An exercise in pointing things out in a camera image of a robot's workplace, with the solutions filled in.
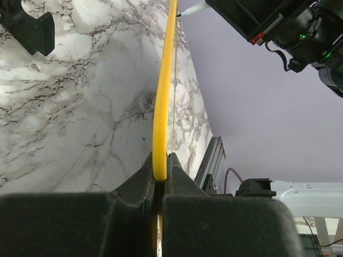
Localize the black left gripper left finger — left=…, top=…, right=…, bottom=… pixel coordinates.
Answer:
left=1, top=156, right=156, bottom=256

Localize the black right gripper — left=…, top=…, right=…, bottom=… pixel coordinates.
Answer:
left=206, top=0, right=342, bottom=72

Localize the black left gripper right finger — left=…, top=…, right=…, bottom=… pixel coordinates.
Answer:
left=162, top=153, right=304, bottom=256

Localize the white whiteboard marker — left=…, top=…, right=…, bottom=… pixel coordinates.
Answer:
left=176, top=1, right=210, bottom=18

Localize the yellow framed whiteboard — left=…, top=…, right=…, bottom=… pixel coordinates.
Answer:
left=152, top=1, right=178, bottom=256

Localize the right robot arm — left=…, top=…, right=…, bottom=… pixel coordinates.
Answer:
left=207, top=1, right=342, bottom=256

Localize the aluminium rail frame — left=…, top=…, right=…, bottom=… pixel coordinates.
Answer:
left=195, top=137, right=227, bottom=194

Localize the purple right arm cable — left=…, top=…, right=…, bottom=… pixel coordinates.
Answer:
left=223, top=167, right=243, bottom=195

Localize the wire whiteboard stand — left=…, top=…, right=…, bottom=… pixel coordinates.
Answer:
left=1, top=0, right=55, bottom=56

